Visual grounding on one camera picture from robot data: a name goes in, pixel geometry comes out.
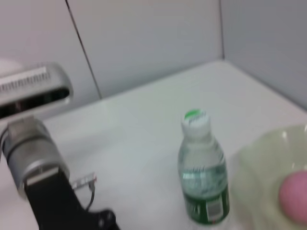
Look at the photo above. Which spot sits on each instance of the green wavy glass fruit plate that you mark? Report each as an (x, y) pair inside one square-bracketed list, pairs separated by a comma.
[(259, 167)]

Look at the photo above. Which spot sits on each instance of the clear green-label water bottle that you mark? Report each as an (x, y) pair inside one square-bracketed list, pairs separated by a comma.
[(204, 179)]

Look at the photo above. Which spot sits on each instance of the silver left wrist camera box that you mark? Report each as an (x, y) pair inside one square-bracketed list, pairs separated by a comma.
[(36, 88)]

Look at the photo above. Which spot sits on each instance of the pink toy peach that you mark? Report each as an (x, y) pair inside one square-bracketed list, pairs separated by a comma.
[(297, 196)]

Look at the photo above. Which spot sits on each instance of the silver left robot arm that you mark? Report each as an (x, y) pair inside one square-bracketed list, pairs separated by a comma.
[(31, 153)]

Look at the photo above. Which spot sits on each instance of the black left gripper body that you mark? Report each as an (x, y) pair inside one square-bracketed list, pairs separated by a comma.
[(60, 203)]

